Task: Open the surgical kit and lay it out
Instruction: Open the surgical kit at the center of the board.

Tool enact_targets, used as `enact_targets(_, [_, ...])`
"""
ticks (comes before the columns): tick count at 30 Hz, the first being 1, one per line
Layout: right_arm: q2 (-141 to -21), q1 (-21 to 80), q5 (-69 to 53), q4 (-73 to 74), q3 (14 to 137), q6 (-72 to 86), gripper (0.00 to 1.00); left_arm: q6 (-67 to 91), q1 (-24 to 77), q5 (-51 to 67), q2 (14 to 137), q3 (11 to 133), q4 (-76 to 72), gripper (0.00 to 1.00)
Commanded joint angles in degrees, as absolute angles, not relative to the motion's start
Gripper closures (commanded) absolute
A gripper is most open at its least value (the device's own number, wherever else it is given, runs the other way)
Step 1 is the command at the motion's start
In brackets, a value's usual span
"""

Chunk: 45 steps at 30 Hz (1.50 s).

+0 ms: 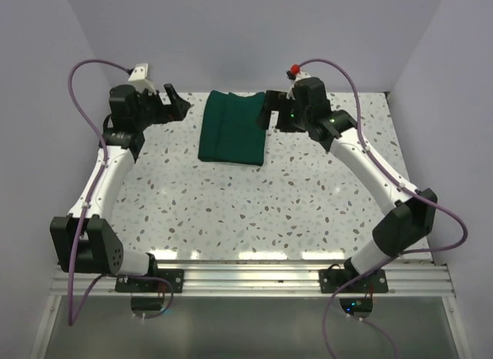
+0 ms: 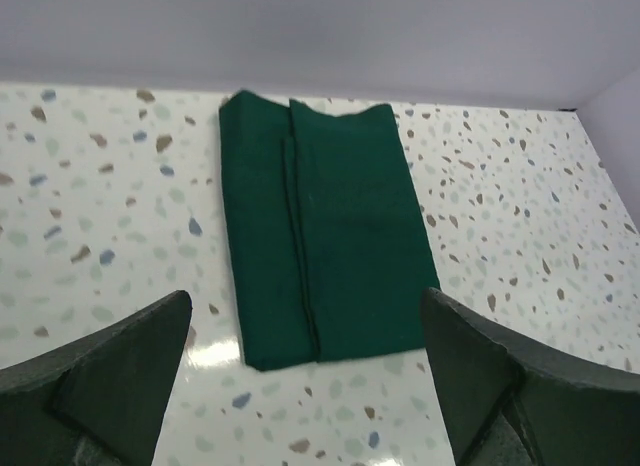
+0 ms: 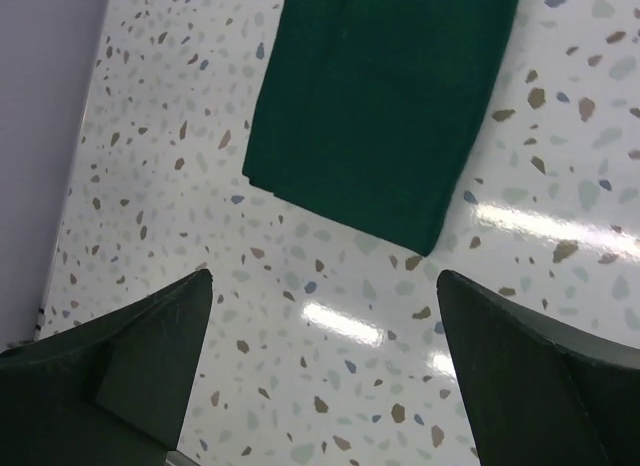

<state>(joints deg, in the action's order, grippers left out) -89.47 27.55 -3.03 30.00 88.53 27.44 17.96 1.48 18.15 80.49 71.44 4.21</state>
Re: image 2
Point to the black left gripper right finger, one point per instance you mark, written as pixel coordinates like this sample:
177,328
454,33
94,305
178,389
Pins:
507,399

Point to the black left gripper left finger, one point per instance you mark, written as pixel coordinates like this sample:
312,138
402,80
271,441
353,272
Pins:
101,399

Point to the green surgical cloth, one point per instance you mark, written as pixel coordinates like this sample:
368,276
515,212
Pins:
328,246

